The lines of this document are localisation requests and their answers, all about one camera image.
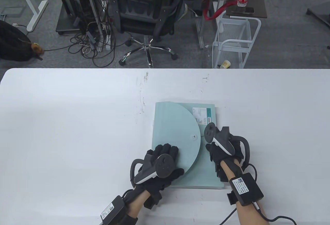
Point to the dark brown side table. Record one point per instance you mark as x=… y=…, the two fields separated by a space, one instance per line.
x=259 y=3

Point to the yellow paper cup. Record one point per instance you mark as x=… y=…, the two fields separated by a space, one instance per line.
x=225 y=64

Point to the black rolling stand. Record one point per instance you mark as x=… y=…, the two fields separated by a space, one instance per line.
x=64 y=27

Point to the black wrist camera block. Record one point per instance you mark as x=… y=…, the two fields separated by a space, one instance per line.
x=153 y=199
x=221 y=174

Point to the brown plush toy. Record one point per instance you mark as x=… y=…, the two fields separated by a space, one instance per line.
x=37 y=48

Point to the person's right hand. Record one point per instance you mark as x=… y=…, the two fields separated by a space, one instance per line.
x=238 y=152

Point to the black floor box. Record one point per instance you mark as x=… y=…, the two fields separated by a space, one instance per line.
x=197 y=3

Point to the silver aluminium frame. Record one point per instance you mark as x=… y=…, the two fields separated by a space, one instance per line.
x=92 y=6

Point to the black labelled wrist box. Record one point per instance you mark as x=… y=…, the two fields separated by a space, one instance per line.
x=247 y=189
x=112 y=208

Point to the silver aluminium profile post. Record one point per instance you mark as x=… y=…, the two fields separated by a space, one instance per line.
x=200 y=36

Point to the black smartphone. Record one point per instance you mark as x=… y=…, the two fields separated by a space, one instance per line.
x=245 y=10

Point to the grey floor outlet plate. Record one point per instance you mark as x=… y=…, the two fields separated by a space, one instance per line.
x=11 y=11

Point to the white power strip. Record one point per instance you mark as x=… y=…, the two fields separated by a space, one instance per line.
x=107 y=42

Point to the person's left hand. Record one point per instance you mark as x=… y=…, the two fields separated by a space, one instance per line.
x=154 y=181

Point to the black backpack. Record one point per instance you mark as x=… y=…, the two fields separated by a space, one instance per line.
x=13 y=42

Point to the person's right forearm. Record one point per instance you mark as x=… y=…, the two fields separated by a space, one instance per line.
x=247 y=214

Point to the black stand base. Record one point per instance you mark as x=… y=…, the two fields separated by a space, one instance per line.
x=319 y=16

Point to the black office chair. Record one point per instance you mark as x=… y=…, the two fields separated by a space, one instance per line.
x=139 y=21

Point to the black and white handheld controller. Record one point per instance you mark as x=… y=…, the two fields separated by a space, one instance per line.
x=210 y=132
x=165 y=164

